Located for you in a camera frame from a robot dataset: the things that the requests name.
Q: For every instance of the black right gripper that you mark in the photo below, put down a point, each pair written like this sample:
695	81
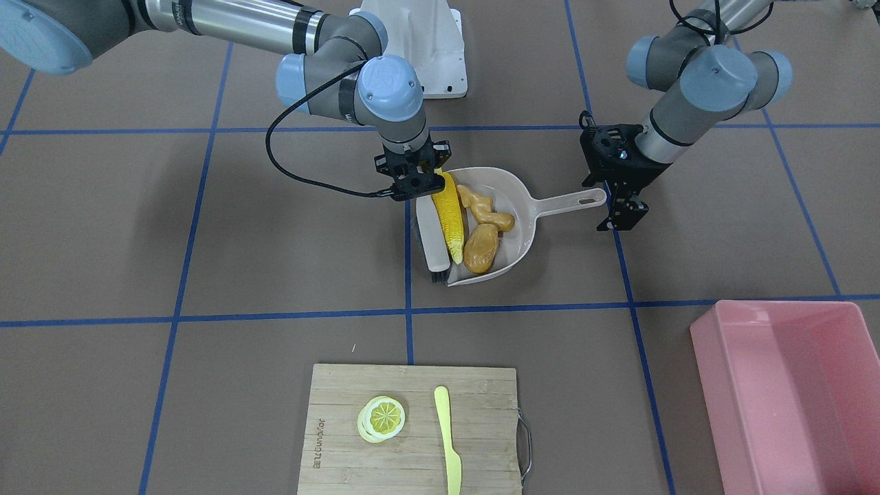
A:
441	152

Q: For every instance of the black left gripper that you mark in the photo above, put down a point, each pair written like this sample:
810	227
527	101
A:
645	172

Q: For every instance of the yellow toy corn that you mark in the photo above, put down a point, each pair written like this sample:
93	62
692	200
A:
447	204

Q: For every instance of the beige hand brush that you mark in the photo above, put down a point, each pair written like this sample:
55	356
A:
432	238

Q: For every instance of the beige plastic dustpan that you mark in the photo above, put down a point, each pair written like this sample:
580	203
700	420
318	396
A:
511	196

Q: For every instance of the brown toy fried chicken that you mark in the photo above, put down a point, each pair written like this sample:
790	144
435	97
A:
481	248

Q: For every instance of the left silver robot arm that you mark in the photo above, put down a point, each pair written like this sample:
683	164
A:
703	81

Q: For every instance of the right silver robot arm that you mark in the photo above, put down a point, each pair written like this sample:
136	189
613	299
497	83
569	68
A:
332	66

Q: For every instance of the pink plastic bin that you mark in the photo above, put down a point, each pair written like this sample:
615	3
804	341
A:
792	396

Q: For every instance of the yellow plastic knife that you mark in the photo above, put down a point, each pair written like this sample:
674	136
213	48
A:
452	461

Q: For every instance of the yellow lemon slice toy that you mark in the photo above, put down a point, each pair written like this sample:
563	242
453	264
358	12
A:
381	419

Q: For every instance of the wooden cutting board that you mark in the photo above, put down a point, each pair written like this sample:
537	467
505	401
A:
484	423

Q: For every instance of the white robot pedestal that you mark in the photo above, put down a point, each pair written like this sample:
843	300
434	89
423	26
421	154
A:
429	34

